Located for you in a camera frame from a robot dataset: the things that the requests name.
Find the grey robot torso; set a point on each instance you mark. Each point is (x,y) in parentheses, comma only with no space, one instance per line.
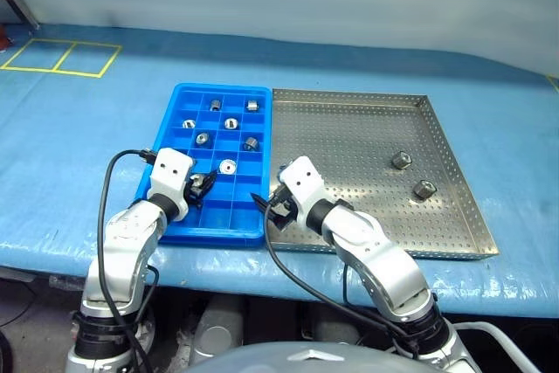
(305,360)

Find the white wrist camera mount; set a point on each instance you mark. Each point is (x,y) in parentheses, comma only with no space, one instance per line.
(301,176)
(170,167)

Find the perforated metal tray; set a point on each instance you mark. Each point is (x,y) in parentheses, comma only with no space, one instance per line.
(371,128)

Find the grey rounded cylinder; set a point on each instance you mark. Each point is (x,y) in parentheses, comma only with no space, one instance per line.
(332,325)
(218,325)

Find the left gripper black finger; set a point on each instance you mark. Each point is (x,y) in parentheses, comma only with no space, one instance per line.
(210,181)
(191,179)

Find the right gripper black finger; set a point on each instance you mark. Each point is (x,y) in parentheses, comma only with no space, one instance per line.
(274,221)
(261,205)

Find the red object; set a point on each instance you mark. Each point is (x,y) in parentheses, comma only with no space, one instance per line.
(2,41)

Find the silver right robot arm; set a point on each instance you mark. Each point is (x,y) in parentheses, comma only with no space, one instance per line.
(375,250)

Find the blue compartment tray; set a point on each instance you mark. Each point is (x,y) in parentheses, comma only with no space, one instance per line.
(218,218)

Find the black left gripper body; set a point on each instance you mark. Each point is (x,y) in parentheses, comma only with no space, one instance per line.
(195,197)

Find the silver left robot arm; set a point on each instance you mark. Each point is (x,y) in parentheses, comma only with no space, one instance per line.
(126,233)

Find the white curved tube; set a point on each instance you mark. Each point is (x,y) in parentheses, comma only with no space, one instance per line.
(498,333)

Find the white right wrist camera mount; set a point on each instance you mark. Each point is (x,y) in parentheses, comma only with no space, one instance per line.
(301,176)

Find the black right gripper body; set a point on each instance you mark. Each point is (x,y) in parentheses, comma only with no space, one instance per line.
(276,207)

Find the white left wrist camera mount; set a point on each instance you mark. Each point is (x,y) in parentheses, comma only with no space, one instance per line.
(170,167)

